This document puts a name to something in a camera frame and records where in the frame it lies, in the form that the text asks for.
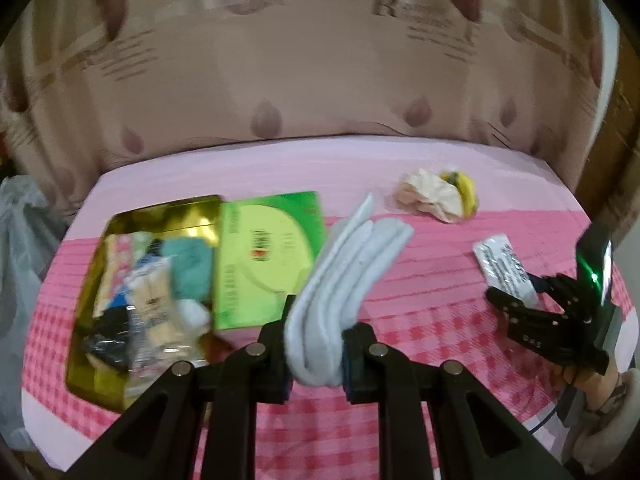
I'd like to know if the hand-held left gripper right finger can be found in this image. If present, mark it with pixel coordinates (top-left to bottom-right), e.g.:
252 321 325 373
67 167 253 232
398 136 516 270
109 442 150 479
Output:
341 322 576 480

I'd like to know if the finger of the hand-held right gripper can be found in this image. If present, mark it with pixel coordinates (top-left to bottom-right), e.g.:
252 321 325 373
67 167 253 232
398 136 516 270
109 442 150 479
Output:
486 286 571 356
531 272 588 311

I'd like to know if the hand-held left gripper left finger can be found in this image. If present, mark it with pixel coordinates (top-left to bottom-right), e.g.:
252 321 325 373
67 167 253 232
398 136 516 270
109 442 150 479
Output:
65 294 297 480

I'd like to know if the white printed packet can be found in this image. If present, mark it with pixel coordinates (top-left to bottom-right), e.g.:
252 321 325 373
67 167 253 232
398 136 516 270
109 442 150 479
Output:
472 234 541 308

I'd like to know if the white sock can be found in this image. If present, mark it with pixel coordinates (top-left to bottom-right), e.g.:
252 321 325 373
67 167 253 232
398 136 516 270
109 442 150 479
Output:
284 191 416 388

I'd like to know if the teal fluffy ball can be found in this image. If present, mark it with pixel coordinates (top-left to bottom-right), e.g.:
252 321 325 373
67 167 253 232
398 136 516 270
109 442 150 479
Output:
160 237 216 301

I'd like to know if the clear bag of cotton swabs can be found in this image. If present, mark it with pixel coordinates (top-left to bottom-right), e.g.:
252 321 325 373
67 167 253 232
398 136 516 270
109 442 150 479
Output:
122 257 201 396

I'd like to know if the black and blue packet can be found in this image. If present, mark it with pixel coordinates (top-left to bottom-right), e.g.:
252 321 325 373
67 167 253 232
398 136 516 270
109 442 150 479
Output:
82 292 136 376

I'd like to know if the gold tin box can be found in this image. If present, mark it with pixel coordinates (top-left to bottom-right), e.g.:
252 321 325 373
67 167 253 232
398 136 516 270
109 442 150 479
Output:
65 195 226 413

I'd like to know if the person's right forearm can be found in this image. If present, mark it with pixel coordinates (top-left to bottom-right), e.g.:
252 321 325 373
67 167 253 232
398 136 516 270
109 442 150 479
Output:
570 390 640 476

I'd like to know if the person's right hand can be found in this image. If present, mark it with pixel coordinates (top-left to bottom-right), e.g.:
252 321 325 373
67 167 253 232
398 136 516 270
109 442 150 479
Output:
550 360 628 413

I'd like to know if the white lace cloth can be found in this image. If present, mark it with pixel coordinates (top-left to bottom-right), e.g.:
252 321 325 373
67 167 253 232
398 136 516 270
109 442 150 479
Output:
174 297 212 337

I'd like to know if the pink checkered blanket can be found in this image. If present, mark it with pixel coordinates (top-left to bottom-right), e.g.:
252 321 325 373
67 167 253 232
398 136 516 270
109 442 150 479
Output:
20 137 638 480

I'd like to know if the green tissue box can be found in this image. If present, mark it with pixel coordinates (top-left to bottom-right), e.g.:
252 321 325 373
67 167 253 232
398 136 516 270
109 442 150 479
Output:
214 190 328 331

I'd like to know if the floral cloth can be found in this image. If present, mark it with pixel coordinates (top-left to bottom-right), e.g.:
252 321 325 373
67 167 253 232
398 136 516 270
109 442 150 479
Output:
95 231 156 318

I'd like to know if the grey plastic bag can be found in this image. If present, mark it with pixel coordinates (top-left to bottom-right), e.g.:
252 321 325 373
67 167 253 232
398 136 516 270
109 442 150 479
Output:
0 175 66 453

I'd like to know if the beige leaf-print fabric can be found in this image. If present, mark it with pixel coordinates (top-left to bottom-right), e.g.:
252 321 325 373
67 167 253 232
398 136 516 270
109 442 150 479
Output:
0 0 621 221

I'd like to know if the black cable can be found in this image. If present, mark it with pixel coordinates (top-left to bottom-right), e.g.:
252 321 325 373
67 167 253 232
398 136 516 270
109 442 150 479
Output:
525 382 576 433

